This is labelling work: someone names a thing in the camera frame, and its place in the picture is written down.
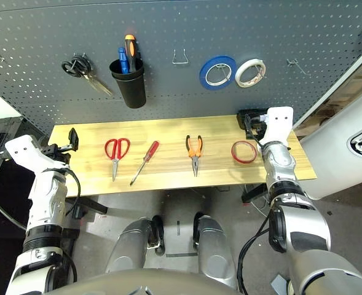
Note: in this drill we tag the black plastic cup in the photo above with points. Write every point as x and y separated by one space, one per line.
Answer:
133 89

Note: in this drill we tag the black rectangular box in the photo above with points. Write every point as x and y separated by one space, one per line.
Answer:
245 115

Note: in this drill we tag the silver robot leg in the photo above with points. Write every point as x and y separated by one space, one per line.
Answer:
214 246
128 242

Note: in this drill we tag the orange black needle-nose pliers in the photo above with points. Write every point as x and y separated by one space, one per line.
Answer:
194 152

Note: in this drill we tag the white machine housing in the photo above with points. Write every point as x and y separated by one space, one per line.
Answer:
337 172

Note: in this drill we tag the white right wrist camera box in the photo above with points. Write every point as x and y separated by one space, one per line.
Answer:
277 123

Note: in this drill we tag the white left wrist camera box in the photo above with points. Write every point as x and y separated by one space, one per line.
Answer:
24 150

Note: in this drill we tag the grey perforated pegboard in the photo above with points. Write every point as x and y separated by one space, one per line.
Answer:
168 92

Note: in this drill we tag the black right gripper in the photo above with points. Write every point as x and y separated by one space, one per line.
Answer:
257 132

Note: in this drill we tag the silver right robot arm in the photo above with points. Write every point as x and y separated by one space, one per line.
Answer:
279 159

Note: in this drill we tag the red tape roll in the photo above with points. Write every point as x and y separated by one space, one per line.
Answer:
232 152

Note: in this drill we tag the white tape roll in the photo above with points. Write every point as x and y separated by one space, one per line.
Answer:
238 75

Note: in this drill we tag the black side cabinet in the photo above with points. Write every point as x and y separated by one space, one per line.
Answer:
11 184

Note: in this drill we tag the black table support bar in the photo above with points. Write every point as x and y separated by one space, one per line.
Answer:
254 192
91 206

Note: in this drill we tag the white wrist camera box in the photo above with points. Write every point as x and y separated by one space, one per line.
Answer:
277 123
24 150

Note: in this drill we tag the silver left robot leg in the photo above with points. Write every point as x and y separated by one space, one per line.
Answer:
128 242

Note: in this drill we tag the grey robot torso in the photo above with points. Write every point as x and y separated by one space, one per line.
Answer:
137 285

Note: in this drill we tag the blue tape roll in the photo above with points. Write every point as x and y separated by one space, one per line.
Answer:
203 77

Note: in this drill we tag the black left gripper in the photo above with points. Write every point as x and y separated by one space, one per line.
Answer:
57 153

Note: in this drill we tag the silver right robot leg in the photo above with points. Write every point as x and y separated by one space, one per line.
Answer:
214 246

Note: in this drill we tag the grey square floor pad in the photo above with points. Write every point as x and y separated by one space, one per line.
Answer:
279 283

